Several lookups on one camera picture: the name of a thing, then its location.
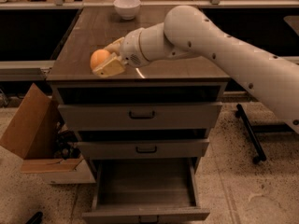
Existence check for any grey top drawer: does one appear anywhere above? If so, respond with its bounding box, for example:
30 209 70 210
58 102 221 131

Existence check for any orange fruit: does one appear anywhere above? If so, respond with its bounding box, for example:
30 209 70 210
90 49 110 70

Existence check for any brown cardboard box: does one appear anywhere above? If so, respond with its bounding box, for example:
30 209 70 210
0 84 95 184

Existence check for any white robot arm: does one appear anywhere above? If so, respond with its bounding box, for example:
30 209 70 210
90 6 299 133

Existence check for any grey bottom drawer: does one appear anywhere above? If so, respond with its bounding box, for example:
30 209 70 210
82 158 209 224

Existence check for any grey drawer cabinet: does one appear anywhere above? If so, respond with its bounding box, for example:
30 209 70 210
46 5 234 161

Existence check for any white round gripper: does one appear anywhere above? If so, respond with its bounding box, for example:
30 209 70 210
93 28 149 77

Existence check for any black object on floor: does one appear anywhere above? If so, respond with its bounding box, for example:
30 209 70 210
25 212 43 224

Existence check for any black metal stand base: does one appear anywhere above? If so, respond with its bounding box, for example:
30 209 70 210
235 104 292 164

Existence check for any grey drawer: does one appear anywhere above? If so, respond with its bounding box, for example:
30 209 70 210
82 158 209 224
78 139 209 160
58 102 221 131

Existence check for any white ceramic bowl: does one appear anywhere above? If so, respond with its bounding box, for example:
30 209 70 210
113 0 141 20

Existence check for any grey middle drawer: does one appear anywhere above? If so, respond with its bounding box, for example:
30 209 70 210
78 139 209 160

